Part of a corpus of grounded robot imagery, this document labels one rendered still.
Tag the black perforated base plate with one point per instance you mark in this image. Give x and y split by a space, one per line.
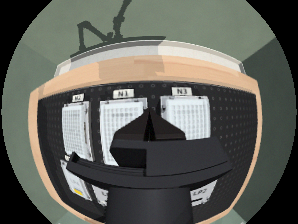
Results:
233 119

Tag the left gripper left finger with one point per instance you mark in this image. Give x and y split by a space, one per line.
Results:
136 129

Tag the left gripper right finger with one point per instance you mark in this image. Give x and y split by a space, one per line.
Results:
162 130

